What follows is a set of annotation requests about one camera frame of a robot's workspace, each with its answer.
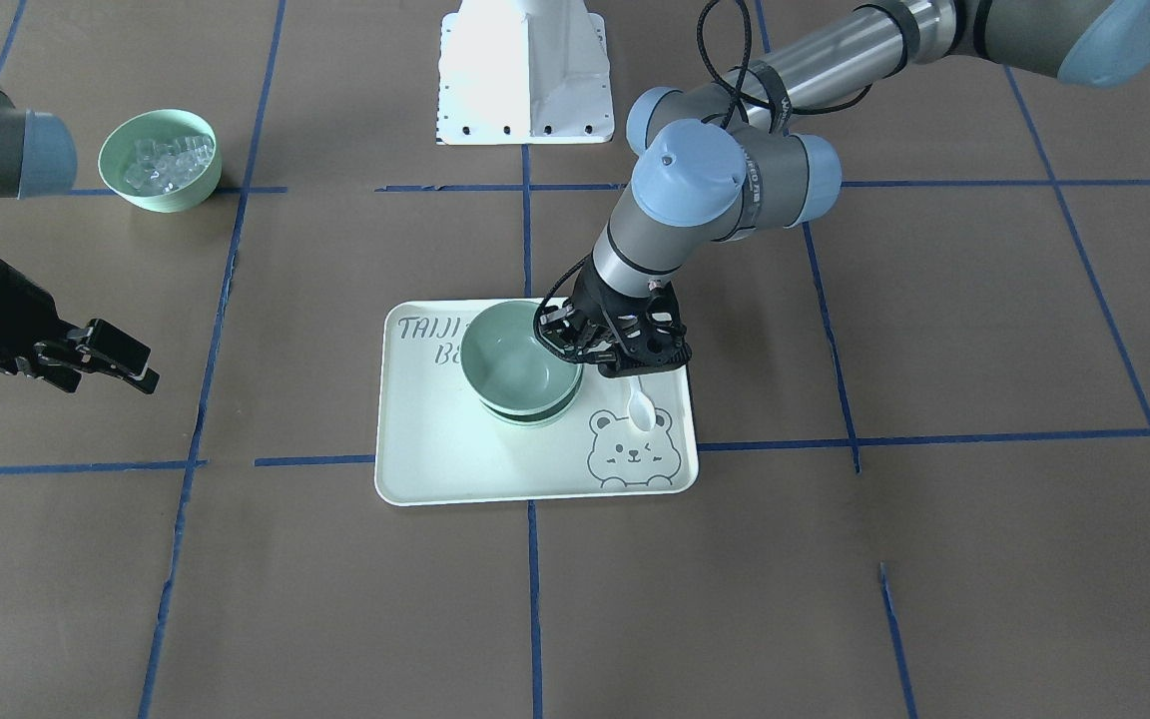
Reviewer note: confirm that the green bowl on tray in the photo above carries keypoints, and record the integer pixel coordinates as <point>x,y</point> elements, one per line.
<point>532,419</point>

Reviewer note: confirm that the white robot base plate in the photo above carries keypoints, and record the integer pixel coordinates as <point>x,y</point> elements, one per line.
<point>522,73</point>

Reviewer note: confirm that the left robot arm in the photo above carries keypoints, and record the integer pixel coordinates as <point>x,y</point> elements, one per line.
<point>718,163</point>

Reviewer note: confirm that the cream bear print tray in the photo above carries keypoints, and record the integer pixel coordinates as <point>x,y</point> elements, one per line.
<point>438,443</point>

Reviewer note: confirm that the green bowl with ice cubes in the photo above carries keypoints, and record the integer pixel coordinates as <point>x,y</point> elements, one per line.
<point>165,161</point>

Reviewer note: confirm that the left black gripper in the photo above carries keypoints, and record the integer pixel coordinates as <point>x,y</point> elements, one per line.
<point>591,301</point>

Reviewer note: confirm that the white plastic spoon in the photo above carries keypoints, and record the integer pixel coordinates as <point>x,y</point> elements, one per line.
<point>640,407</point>

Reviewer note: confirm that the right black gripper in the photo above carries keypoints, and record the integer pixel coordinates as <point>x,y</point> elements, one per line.
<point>8,318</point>

